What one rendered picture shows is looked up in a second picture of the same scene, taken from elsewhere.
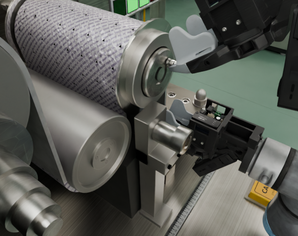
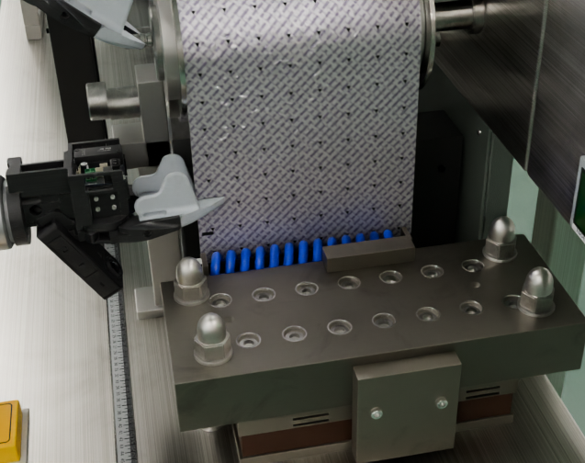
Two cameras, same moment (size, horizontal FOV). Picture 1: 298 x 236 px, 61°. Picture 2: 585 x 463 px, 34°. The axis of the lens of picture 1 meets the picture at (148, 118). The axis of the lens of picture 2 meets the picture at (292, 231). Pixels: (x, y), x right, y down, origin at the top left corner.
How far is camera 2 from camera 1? 1.20 m
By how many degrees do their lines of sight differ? 93
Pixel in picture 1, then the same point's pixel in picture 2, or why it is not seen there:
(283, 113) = not seen: outside the picture
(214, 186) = (95, 391)
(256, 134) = (14, 163)
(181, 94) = (275, 347)
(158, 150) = (134, 129)
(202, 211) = (90, 347)
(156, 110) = (143, 75)
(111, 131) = not seen: hidden behind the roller
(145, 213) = not seen: hidden behind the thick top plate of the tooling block
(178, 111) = (174, 195)
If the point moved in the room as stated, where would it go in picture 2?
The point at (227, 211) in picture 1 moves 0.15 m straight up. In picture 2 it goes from (48, 372) to (24, 263)
